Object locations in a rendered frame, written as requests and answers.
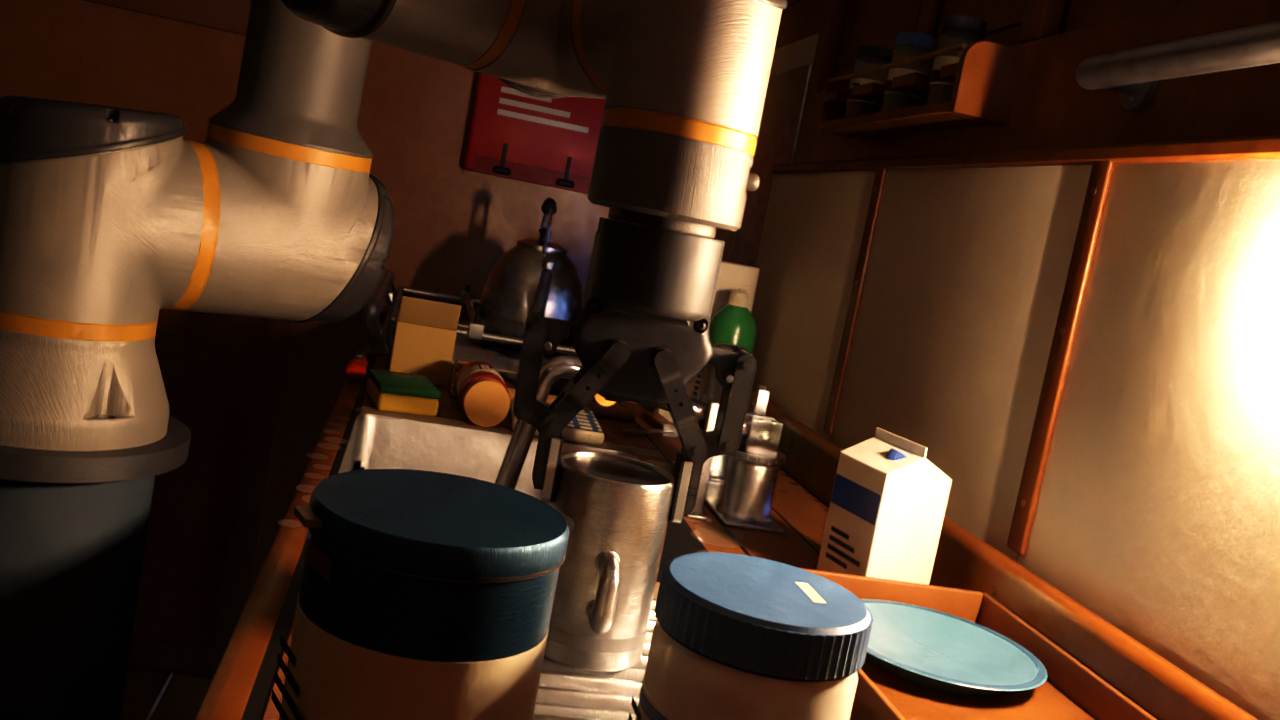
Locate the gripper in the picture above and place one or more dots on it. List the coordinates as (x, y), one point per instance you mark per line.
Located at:
(655, 285)

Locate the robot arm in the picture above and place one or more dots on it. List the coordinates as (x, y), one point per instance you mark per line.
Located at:
(290, 240)

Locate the dark tap spout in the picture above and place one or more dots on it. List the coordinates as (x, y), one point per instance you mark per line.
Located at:
(528, 400)

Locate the steel mug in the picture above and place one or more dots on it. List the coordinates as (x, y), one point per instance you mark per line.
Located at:
(612, 560)

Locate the steel sink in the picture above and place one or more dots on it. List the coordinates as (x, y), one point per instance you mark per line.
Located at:
(430, 445)

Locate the grey dish drainer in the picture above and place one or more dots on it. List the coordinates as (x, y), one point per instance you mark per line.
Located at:
(590, 695)

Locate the blue white scrub pad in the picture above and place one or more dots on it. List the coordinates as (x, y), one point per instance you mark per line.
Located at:
(586, 428)

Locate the green bottle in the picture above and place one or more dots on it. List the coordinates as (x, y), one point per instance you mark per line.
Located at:
(735, 328)

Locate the small glass shaker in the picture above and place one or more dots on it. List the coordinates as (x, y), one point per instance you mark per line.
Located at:
(764, 425)

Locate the small steel pot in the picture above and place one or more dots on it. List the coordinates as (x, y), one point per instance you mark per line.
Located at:
(745, 485)

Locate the jar with orange lid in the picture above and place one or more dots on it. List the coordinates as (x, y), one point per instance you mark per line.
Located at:
(484, 395)

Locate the dark steel kettle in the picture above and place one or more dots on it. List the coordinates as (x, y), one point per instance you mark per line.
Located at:
(520, 285)

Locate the yellow box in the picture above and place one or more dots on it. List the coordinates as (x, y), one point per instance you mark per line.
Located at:
(425, 335)

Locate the green yellow sponge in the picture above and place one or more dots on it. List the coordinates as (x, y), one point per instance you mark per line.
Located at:
(403, 394)

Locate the cream jar blue ribbed lid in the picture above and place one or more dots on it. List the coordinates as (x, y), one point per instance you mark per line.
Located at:
(750, 640)

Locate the white blue milk carton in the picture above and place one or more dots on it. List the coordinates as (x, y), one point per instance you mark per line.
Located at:
(885, 515)

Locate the large jar dark blue lid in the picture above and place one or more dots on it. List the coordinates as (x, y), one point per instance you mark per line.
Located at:
(430, 600)

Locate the teal plate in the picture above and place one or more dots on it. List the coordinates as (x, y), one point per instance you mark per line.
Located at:
(950, 648)

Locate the wooden spice rack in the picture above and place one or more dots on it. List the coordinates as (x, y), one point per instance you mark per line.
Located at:
(920, 85)

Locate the orange wooden tray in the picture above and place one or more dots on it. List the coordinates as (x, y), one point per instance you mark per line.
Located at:
(1010, 700)

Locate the red wall sign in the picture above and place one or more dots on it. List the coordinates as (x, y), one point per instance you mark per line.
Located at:
(530, 130)

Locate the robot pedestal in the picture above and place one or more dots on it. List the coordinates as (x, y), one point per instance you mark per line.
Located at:
(70, 560)

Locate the grey grab rail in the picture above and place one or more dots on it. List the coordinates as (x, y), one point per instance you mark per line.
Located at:
(1180, 58)

